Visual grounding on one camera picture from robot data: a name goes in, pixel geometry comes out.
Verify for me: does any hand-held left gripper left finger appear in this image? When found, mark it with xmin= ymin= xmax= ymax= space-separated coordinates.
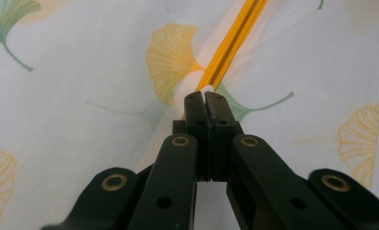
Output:
xmin=172 ymin=91 xmax=210 ymax=183

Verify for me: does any white leaf-print cloth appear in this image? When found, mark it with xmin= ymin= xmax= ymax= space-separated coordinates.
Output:
xmin=0 ymin=0 xmax=379 ymax=230

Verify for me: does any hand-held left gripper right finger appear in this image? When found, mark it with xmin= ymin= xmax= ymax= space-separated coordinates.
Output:
xmin=204 ymin=91 xmax=245 ymax=183

